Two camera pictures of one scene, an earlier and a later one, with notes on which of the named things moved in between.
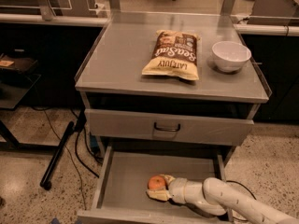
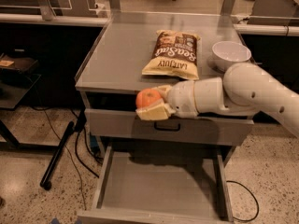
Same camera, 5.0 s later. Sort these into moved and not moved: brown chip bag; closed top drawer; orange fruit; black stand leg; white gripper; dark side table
Moved: white gripper; orange fruit
Not moved: black stand leg; brown chip bag; dark side table; closed top drawer
